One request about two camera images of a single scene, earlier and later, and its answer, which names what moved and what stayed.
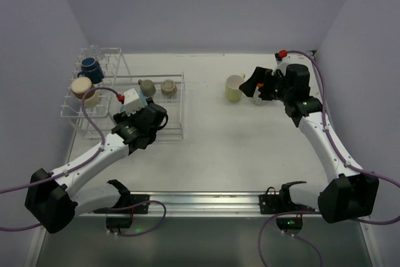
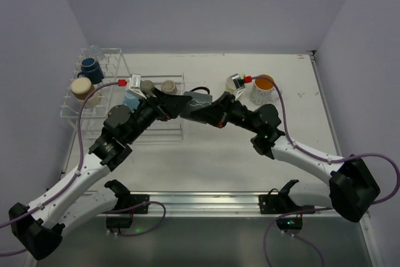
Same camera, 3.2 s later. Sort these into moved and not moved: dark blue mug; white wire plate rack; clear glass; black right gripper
Moved: black right gripper
Not moved: clear glass; white wire plate rack; dark blue mug
